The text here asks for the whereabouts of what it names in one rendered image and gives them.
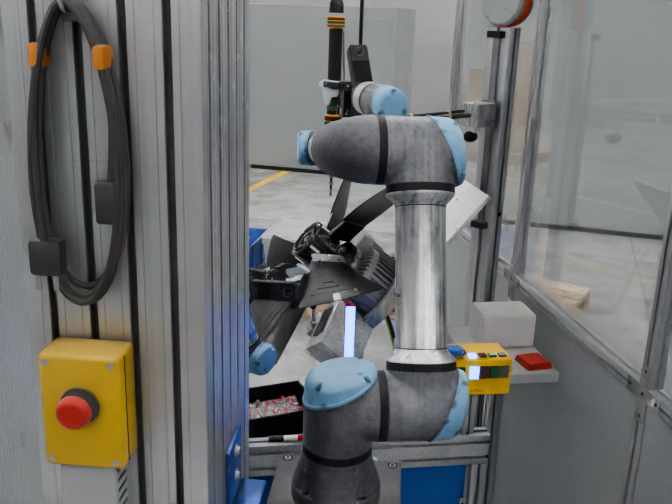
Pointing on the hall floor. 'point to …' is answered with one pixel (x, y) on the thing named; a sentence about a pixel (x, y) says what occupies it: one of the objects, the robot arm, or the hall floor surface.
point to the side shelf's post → (490, 438)
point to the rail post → (476, 483)
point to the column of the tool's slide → (482, 278)
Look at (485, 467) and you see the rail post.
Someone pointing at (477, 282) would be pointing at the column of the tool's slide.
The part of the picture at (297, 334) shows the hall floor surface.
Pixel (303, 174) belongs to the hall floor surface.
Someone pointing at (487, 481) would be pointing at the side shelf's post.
